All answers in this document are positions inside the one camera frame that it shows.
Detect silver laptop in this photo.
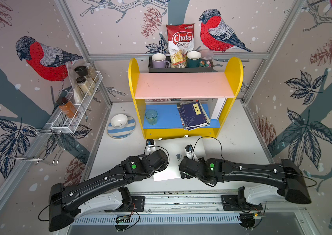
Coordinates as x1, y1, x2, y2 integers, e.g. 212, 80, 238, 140
152, 136, 206, 182

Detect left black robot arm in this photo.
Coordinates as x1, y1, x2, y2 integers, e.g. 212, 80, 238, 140
48, 149, 169, 232

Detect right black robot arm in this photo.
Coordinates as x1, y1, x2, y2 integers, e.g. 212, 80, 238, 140
179, 157, 312, 205

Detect black lid spice jar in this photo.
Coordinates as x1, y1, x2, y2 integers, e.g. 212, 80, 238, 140
74, 66, 95, 85
76, 77, 93, 96

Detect green drinking glass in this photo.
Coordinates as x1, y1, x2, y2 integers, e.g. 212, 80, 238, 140
145, 110, 158, 125

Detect yellow shelf unit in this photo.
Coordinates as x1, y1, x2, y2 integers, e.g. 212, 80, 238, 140
128, 57, 244, 139

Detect dark blue book stack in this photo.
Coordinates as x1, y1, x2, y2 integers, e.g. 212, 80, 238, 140
176, 101, 211, 131

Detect blue striped plate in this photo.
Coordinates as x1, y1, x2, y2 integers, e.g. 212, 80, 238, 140
107, 116, 136, 139

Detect white bowl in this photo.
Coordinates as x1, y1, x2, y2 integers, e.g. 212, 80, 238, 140
110, 114, 128, 129

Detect black tray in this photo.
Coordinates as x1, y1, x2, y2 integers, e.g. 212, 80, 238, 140
148, 56, 213, 73

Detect white book upright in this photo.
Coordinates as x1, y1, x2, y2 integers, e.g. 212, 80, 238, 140
211, 98, 226, 119

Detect purple mug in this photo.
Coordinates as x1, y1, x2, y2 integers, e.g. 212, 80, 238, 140
151, 53, 171, 69

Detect green mug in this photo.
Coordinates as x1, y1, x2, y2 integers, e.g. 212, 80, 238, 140
187, 51, 201, 68

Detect red chips bag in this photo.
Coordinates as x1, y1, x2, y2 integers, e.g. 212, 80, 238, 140
167, 24, 194, 68

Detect clear spice jar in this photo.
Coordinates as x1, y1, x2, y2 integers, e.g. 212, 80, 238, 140
84, 63, 96, 83

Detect orange spice jar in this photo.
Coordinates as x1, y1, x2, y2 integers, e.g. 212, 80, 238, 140
57, 97, 77, 118

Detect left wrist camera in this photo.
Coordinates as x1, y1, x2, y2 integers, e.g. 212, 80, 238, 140
144, 139, 155, 155

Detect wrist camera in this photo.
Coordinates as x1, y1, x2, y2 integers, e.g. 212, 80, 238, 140
144, 139, 155, 155
185, 145, 195, 160

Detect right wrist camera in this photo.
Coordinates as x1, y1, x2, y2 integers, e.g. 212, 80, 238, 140
185, 145, 195, 160

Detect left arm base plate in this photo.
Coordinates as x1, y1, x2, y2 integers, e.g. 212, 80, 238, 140
105, 196, 145, 212

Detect white wire spice rack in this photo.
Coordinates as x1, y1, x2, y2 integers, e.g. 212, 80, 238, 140
50, 71, 103, 134

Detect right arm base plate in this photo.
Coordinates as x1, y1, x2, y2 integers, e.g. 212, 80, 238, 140
221, 195, 263, 213

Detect wire hook rack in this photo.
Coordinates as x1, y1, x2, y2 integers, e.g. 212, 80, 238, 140
5, 129, 65, 166

